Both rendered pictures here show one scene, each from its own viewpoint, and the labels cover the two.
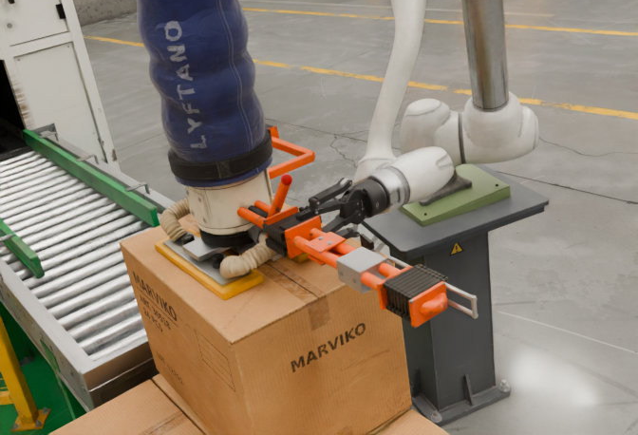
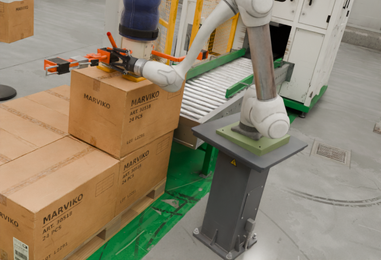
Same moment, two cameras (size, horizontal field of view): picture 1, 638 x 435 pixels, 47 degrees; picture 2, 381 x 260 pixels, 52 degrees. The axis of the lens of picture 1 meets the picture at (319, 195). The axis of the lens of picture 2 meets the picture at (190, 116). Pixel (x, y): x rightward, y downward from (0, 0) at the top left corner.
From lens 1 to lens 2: 2.03 m
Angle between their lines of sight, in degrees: 53
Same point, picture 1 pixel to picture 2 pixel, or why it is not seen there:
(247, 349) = (73, 75)
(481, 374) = (224, 238)
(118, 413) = not seen: hidden behind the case
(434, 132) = (248, 98)
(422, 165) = (152, 66)
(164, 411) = not seen: hidden behind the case
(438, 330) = (212, 193)
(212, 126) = (123, 12)
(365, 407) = (102, 138)
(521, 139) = (262, 124)
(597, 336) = not seen: outside the picture
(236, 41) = not seen: outside the picture
